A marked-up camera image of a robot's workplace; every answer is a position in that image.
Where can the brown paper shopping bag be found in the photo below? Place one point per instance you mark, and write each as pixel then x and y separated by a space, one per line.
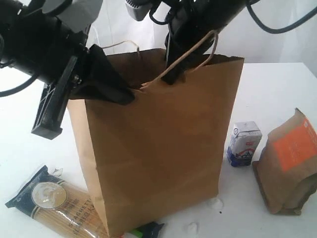
pixel 162 152

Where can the white backdrop curtain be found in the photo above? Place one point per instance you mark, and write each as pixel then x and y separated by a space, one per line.
pixel 13 11

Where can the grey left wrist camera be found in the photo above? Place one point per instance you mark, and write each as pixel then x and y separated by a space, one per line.
pixel 78 15

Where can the spaghetti packet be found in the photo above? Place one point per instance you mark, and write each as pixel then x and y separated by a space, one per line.
pixel 60 206

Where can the brown pouch with orange label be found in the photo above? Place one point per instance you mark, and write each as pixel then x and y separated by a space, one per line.
pixel 286 171

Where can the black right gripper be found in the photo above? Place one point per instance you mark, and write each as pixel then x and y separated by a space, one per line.
pixel 190 21

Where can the small white milk carton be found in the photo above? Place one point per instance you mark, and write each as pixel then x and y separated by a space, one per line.
pixel 244 140

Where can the white crumpled ball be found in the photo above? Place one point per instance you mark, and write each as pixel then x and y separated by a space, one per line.
pixel 193 228
pixel 216 203

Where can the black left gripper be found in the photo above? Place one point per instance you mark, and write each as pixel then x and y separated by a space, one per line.
pixel 46 49

